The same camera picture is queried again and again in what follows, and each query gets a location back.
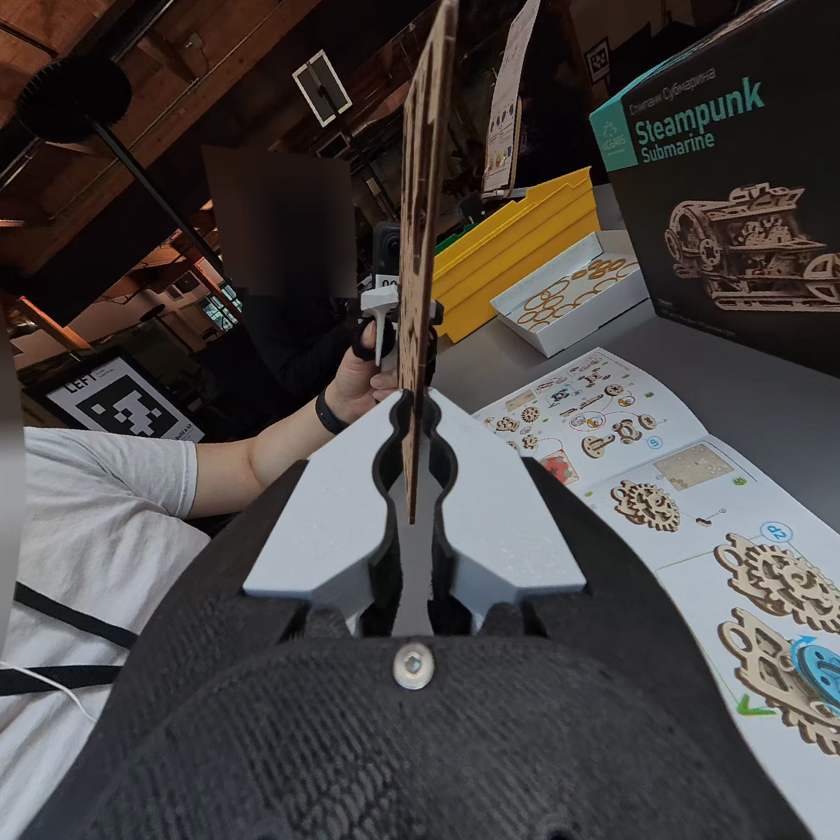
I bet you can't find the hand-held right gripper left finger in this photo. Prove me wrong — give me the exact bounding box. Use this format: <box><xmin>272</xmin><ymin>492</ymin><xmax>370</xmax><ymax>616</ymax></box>
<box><xmin>241</xmin><ymin>387</ymin><xmax>404</xmax><ymax>636</ymax></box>

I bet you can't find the yellow plastic bin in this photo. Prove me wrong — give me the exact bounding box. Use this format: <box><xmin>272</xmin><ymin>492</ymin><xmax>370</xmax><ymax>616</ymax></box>
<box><xmin>430</xmin><ymin>166</ymin><xmax>595</xmax><ymax>343</ymax></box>

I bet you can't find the thin white cable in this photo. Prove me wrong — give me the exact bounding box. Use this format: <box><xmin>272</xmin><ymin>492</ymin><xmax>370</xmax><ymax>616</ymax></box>
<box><xmin>0</xmin><ymin>659</ymin><xmax>99</xmax><ymax>723</ymax></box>

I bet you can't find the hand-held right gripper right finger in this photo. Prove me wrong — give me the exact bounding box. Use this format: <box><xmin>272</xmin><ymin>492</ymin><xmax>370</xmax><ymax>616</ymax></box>
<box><xmin>428</xmin><ymin>386</ymin><xmax>588</xmax><ymax>632</ymax></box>

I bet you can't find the person's left hand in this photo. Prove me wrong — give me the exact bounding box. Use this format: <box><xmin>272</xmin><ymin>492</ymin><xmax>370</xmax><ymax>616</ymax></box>
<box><xmin>325</xmin><ymin>356</ymin><xmax>401</xmax><ymax>425</ymax></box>

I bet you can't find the white cardboard tray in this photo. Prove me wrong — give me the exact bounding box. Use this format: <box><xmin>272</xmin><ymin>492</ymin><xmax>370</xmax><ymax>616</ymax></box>
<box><xmin>490</xmin><ymin>230</ymin><xmax>651</xmax><ymax>358</ymax></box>

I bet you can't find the person in white shirt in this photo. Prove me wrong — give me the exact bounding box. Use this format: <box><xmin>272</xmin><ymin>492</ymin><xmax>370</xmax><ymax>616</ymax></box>
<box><xmin>13</xmin><ymin>427</ymin><xmax>212</xmax><ymax>840</ymax></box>

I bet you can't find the green plastic bin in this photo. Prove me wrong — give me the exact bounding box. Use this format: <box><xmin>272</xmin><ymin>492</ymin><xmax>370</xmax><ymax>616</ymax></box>
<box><xmin>434</xmin><ymin>223</ymin><xmax>476</xmax><ymax>260</ymax></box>

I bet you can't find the black strap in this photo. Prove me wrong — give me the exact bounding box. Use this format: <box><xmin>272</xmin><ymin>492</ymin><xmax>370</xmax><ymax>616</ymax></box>
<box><xmin>13</xmin><ymin>581</ymin><xmax>140</xmax><ymax>651</ymax></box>
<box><xmin>0</xmin><ymin>665</ymin><xmax>124</xmax><ymax>698</ymax></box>

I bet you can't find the assembly instruction booklet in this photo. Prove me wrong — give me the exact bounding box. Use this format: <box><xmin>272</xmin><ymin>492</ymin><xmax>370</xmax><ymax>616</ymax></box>
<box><xmin>472</xmin><ymin>348</ymin><xmax>840</xmax><ymax>757</ymax></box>

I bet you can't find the laser-cut wooden parts sheet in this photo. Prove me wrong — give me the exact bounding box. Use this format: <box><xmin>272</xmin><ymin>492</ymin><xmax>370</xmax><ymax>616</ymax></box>
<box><xmin>395</xmin><ymin>0</ymin><xmax>460</xmax><ymax>526</ymax></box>

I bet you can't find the white square ceiling fixture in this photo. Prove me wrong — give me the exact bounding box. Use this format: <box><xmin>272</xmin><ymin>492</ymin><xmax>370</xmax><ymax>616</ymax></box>
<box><xmin>292</xmin><ymin>49</ymin><xmax>353</xmax><ymax>127</ymax></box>

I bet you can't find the task instruction sheet on board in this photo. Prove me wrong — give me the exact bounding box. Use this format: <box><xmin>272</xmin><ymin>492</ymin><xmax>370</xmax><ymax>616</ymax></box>
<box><xmin>482</xmin><ymin>0</ymin><xmax>546</xmax><ymax>198</ymax></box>

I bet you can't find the black round lamp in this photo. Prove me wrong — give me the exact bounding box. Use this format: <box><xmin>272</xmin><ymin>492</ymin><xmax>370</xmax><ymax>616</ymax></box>
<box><xmin>16</xmin><ymin>56</ymin><xmax>132</xmax><ymax>145</ymax></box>

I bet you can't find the pile of rubber rings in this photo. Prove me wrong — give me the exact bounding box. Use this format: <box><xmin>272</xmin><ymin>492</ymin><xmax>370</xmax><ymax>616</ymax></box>
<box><xmin>515</xmin><ymin>257</ymin><xmax>641</xmax><ymax>329</ymax></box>

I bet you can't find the black pole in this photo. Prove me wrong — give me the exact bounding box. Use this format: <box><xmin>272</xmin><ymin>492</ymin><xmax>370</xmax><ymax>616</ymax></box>
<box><xmin>92</xmin><ymin>121</ymin><xmax>225</xmax><ymax>265</ymax></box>

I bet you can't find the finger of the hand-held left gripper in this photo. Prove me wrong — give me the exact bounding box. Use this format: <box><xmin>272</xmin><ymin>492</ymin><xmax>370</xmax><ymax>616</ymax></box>
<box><xmin>358</xmin><ymin>289</ymin><xmax>401</xmax><ymax>324</ymax></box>

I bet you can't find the printed paper instruction sheet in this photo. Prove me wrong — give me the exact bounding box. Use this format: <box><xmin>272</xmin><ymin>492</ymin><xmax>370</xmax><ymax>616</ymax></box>
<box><xmin>484</xmin><ymin>0</ymin><xmax>542</xmax><ymax>193</ymax></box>

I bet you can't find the black model kit box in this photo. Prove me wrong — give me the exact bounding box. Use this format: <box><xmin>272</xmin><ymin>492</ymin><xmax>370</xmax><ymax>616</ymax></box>
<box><xmin>588</xmin><ymin>0</ymin><xmax>840</xmax><ymax>378</ymax></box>

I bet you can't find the person's left forearm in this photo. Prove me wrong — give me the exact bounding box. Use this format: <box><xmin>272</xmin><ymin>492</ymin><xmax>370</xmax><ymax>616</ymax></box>
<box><xmin>192</xmin><ymin>402</ymin><xmax>336</xmax><ymax>521</ymax></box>

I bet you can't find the black framed marker sign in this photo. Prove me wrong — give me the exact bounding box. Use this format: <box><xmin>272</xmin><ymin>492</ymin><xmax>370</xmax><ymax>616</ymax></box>
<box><xmin>23</xmin><ymin>348</ymin><xmax>207</xmax><ymax>444</ymax></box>

